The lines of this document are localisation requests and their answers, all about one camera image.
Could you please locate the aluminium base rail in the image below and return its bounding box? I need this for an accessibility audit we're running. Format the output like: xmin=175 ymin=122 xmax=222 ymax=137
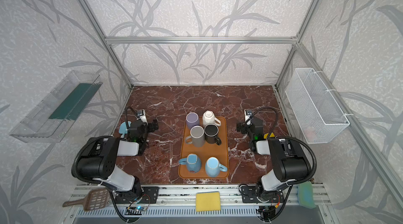
xmin=59 ymin=184 xmax=338 ymax=224

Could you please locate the light blue mug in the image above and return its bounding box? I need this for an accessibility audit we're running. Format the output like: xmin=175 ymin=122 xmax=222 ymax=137
xmin=205 ymin=157 xmax=228 ymax=177

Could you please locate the brown slotted spatula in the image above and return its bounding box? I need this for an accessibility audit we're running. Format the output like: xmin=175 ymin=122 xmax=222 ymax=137
xmin=62 ymin=189 xmax=109 ymax=211

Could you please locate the white wire basket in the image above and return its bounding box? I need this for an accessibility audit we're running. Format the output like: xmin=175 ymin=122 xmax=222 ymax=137
xmin=285 ymin=68 xmax=350 ymax=144

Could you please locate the green mat in shelf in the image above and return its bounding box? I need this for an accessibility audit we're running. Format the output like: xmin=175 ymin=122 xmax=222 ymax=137
xmin=48 ymin=82 xmax=102 ymax=121

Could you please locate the lavender mug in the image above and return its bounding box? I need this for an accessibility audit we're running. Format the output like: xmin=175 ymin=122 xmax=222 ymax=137
xmin=186 ymin=112 xmax=200 ymax=130

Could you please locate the green sponge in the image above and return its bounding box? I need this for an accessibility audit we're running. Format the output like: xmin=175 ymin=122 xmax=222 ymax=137
xmin=297 ymin=181 xmax=316 ymax=209

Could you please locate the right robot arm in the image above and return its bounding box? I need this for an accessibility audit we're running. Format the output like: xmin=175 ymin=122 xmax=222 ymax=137
xmin=236 ymin=118 xmax=318 ymax=203

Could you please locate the clear acrylic wall shelf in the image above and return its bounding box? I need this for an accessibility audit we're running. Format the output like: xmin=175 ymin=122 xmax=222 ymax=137
xmin=10 ymin=70 xmax=103 ymax=143

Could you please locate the yellow handled tool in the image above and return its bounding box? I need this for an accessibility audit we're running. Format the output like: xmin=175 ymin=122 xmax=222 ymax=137
xmin=263 ymin=133 xmax=275 ymax=140

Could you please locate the blue speckled mug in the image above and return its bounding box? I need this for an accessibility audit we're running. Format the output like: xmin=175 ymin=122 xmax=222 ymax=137
xmin=178 ymin=154 xmax=202 ymax=173

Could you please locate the white ceramic mug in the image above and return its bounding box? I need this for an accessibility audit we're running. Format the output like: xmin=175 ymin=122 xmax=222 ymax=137
xmin=202 ymin=110 xmax=221 ymax=127

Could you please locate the orange rubber tray mat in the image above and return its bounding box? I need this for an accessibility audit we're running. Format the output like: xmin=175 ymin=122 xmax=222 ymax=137
xmin=178 ymin=116 xmax=229 ymax=180

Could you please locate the yellow sponge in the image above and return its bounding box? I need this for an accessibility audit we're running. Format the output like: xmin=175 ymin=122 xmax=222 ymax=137
xmin=196 ymin=191 xmax=221 ymax=212

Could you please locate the small green circuit board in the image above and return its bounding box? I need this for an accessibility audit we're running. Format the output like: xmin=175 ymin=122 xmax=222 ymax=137
xmin=126 ymin=206 xmax=147 ymax=216

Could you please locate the grey mug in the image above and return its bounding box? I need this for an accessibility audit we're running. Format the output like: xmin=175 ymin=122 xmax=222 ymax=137
xmin=185 ymin=125 xmax=205 ymax=147

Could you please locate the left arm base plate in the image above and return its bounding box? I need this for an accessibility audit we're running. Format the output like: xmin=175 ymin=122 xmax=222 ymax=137
xmin=114 ymin=186 xmax=160 ymax=204

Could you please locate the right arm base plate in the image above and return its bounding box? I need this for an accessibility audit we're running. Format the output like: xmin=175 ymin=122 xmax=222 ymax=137
xmin=238 ymin=184 xmax=284 ymax=204

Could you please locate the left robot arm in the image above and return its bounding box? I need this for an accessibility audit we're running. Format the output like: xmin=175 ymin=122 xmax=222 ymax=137
xmin=71 ymin=119 xmax=159 ymax=202

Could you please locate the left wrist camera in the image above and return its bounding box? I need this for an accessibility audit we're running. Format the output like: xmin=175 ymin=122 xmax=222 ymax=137
xmin=136 ymin=109 xmax=148 ymax=124

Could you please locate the black mug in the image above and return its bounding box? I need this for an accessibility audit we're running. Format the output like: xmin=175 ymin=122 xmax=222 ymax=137
xmin=204 ymin=124 xmax=222 ymax=145

